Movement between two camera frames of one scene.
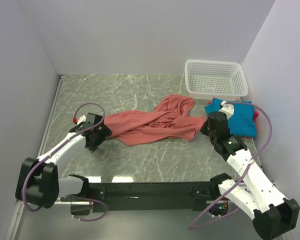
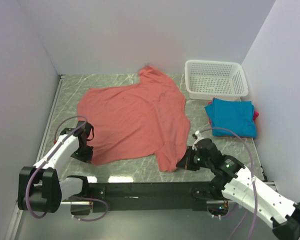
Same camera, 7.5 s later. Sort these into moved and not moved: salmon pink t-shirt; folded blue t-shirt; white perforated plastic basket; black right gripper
Moved: black right gripper; salmon pink t-shirt
Not moved: white perforated plastic basket; folded blue t-shirt
